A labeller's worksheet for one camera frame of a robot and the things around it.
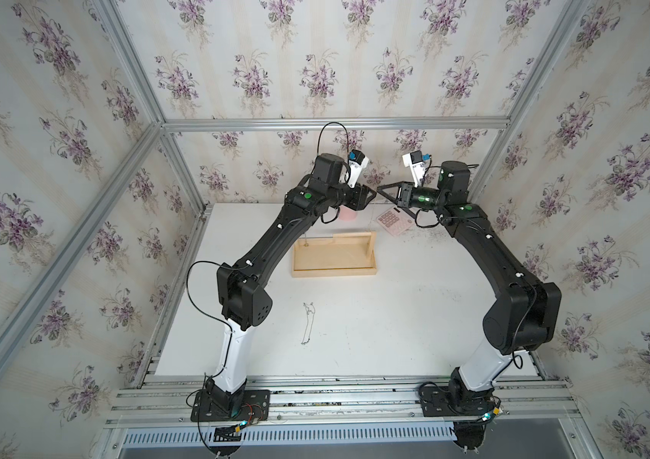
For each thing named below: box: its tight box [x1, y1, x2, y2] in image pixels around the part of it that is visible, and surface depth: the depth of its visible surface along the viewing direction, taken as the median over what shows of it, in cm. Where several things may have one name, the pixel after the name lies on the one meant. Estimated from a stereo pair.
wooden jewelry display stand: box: [291, 231, 378, 279], surface depth 106 cm
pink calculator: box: [375, 206, 415, 238], surface depth 116 cm
